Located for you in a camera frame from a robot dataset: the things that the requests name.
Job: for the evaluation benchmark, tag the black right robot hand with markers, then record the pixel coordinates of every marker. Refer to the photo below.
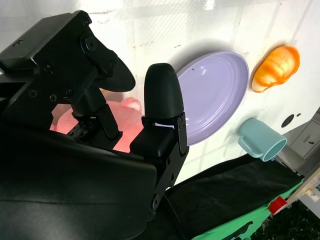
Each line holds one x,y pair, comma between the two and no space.
62,175

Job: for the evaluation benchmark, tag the black cloth backdrop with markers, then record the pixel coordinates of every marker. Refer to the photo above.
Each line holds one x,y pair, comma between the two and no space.
225,190

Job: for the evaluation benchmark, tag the teal plastic mug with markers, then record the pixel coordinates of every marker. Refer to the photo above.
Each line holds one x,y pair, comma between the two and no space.
260,137

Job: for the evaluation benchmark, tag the orange striped pumpkin toy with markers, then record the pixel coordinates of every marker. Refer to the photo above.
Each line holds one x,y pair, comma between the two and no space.
275,67

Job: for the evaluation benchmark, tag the pink plush doll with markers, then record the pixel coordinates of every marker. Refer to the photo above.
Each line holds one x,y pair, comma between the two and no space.
127,120

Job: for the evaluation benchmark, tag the white cabinet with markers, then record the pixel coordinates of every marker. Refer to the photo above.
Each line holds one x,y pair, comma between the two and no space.
303,140

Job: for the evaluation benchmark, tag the green cloth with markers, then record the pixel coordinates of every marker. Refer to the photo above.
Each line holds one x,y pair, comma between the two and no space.
252,215

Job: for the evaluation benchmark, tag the dark green foliage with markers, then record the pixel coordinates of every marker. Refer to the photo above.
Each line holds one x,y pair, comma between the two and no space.
295,225

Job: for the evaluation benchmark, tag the lilac plastic plate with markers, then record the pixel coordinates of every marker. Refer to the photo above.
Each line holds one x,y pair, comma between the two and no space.
215,95

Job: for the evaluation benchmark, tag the white board frame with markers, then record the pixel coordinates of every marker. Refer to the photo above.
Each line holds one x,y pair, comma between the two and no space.
306,186

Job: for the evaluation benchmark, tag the red block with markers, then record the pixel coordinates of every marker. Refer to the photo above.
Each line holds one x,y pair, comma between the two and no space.
277,205

